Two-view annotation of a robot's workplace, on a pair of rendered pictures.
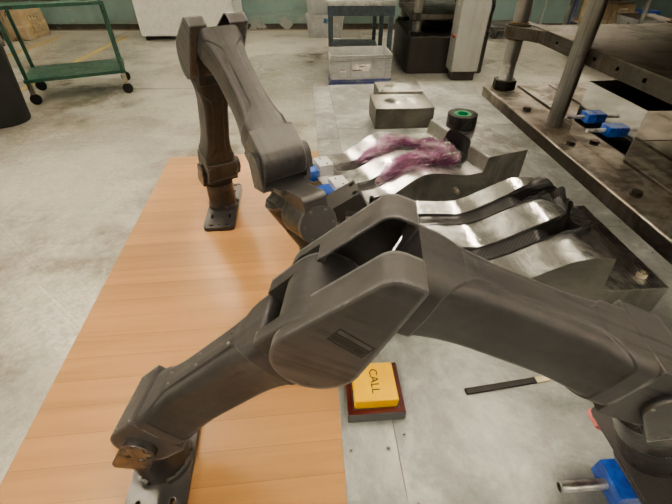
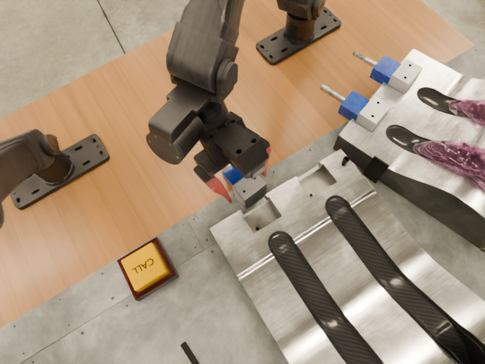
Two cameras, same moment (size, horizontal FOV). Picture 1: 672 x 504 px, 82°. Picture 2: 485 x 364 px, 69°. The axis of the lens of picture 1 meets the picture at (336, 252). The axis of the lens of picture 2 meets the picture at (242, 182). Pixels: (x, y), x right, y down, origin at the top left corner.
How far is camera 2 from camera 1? 51 cm
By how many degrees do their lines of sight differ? 47
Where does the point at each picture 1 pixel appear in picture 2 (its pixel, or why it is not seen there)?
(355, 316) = not seen: outside the picture
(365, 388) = (133, 262)
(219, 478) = (60, 205)
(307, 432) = (105, 239)
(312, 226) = (156, 146)
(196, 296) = not seen: hidden behind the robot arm
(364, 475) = (89, 289)
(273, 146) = (184, 53)
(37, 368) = not seen: hidden behind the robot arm
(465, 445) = (135, 354)
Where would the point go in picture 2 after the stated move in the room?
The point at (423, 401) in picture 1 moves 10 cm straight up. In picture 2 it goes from (159, 310) to (141, 308)
